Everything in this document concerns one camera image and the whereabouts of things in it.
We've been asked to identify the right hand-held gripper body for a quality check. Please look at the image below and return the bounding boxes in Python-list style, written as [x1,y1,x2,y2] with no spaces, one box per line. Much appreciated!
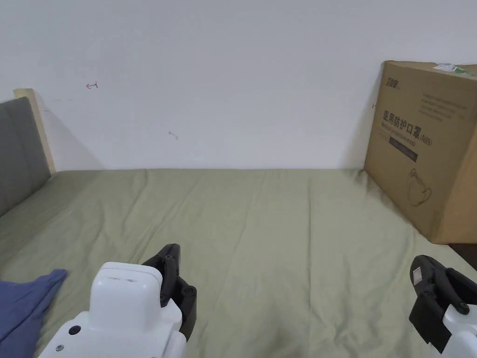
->
[409,296,477,358]

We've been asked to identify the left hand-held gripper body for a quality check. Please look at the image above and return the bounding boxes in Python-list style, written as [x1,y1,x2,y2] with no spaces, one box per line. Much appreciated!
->
[37,262,197,358]

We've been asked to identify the bed with pale green sheet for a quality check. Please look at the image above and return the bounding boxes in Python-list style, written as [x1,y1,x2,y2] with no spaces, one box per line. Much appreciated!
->
[0,168,477,358]

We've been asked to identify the brown cardboard carton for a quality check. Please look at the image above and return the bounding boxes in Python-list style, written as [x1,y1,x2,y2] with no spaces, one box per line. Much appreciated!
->
[363,61,477,246]

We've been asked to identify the blue garment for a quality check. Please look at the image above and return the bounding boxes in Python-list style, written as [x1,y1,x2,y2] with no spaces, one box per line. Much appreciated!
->
[0,268,68,358]

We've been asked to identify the grey padded headboard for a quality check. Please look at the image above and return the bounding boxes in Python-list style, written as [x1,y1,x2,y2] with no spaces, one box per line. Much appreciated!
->
[0,89,57,219]

